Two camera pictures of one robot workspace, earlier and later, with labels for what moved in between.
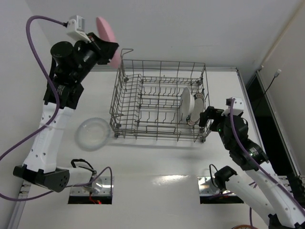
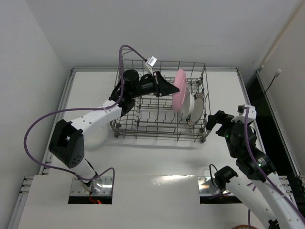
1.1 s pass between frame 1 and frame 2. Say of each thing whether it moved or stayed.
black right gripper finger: moved
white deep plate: stayed
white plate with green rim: stayed
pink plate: moved
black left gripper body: moved
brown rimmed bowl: stayed
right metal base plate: stayed
